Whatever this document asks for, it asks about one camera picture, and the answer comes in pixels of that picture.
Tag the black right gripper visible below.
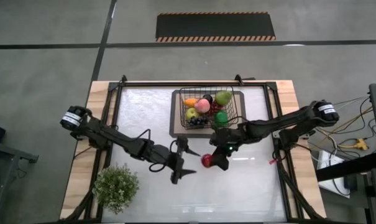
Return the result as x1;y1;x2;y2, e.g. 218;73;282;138
208;126;242;171

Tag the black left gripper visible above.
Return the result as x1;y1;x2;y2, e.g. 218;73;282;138
150;136;203;185

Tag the red apple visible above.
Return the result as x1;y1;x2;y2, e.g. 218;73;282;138
201;153;214;169

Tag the black grape bunch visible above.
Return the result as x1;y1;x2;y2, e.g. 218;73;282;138
189;116;209;127

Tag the dark green avocado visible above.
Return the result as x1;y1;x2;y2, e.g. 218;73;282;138
213;110;229;128

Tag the green apple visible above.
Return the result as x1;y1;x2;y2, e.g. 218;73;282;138
185;107;200;121

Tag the red grape bunch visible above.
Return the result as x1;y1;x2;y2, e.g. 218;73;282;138
208;102;225;118

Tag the pink peach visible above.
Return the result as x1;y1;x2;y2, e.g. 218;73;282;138
194;98;211;114

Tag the yellow-orange mango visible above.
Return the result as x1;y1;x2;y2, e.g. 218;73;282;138
183;98;200;108

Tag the green pear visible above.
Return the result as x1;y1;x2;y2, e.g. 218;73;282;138
214;90;234;106

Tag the beige placemat with grey border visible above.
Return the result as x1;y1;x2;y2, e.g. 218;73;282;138
168;90;248;139

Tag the white table cover sheet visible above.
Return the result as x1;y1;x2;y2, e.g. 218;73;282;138
101;86;287;223

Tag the green potted plant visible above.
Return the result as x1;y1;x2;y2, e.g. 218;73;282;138
93;163;140;215

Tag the white box on floor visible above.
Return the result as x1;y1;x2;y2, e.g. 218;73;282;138
316;149;352;198

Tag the black crossbar beam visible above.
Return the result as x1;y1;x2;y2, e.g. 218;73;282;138
314;151;376;183

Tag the black hazard-striped floor mat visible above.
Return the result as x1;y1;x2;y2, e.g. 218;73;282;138
155;11;277;43

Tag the yellow power plug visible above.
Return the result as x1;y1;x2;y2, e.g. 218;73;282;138
338;139;369;152

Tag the grey metal stand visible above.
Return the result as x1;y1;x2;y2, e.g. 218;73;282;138
0;139;39;218

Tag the black wire basket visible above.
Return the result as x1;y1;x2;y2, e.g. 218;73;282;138
178;86;240;130

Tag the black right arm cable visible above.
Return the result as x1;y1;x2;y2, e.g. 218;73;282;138
226;115;249;126

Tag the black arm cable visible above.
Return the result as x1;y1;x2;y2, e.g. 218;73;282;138
137;128;167;174
226;115;249;126

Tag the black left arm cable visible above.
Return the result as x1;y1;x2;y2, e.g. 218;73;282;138
137;128;167;174

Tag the black aluminium table frame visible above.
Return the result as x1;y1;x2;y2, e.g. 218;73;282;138
60;74;327;223

